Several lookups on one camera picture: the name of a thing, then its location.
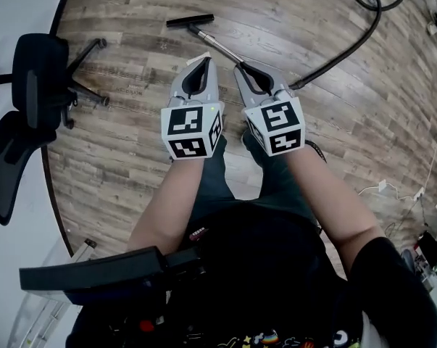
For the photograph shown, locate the white paper scrap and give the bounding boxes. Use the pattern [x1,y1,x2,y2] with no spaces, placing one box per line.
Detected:
[186,51,212,68]

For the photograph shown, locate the person's torso black shirt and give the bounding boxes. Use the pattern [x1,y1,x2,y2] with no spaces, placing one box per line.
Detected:
[65,201,437,348]

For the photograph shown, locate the black chest-mounted tablet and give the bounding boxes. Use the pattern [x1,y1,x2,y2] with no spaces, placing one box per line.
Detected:
[18,246,208,306]

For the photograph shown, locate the person's right forearm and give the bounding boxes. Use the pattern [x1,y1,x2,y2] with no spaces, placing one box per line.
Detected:
[285,146,386,278]

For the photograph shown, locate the black rig with orange plug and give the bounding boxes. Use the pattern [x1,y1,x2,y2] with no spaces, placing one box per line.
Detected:
[109,313,204,348]

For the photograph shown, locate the person's dark shorts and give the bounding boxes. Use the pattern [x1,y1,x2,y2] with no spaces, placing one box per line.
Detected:
[188,132,320,228]

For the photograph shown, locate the chrome vacuum wand with nozzle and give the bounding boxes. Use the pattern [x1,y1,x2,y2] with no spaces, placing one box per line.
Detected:
[166,14,246,67]

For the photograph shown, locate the person's left forearm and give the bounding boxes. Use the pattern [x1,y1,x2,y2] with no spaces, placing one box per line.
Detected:
[126,156,207,253]

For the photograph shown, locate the black vacuum hose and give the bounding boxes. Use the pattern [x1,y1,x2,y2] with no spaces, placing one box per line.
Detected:
[288,0,407,91]

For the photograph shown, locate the black wrist strap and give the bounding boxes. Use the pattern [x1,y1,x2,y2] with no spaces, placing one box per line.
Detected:
[304,139,328,165]

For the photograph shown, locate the black office chair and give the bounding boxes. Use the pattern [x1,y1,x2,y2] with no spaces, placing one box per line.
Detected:
[0,110,57,228]
[0,33,111,131]

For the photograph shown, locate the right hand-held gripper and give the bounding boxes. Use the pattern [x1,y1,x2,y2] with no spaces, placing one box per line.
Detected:
[233,62,307,157]

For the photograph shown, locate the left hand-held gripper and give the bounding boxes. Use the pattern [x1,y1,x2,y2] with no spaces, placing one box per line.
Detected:
[160,57,225,160]

